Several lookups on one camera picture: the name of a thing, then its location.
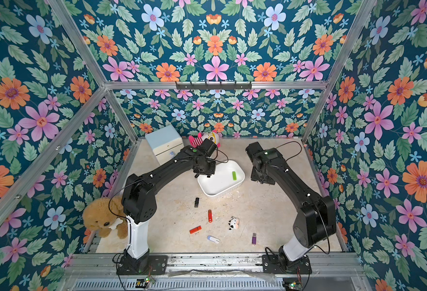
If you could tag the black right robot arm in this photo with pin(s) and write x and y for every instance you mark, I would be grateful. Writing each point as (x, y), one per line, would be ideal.
(316, 214)

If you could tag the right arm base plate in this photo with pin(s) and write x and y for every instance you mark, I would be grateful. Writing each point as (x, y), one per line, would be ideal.
(277, 264)

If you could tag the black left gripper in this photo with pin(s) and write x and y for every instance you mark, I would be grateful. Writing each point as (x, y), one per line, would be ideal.
(210, 171)

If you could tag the black hook rail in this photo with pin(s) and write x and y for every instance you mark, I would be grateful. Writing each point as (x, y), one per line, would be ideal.
(220, 85)

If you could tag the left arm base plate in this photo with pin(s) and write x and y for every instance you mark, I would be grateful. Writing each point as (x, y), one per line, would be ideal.
(146, 265)

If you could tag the white mini drawer cabinet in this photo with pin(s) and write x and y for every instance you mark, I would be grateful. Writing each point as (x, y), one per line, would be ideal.
(165, 143)

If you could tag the white blue usb drive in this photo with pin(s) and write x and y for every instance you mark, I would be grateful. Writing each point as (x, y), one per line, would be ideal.
(213, 239)

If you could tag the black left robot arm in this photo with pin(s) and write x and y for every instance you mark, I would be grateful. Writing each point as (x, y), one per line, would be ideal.
(139, 195)

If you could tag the small cow plush toy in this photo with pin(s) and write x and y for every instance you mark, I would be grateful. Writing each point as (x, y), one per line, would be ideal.
(234, 223)

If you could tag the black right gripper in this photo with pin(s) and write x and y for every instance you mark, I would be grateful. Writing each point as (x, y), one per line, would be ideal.
(262, 178)

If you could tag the pink striped plush toy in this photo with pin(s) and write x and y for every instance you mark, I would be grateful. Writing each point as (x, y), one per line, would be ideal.
(213, 136)

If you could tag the white plastic storage box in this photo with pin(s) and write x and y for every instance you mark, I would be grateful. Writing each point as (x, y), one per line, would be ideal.
(221, 182)

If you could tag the red rectangular usb drive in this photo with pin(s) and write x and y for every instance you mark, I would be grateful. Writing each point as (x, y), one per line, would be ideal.
(195, 230)

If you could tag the brown teddy bear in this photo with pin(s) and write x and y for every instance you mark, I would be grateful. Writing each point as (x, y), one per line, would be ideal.
(103, 213)

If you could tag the red rounded usb drive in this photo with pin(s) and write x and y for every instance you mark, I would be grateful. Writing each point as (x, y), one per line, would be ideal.
(210, 216)

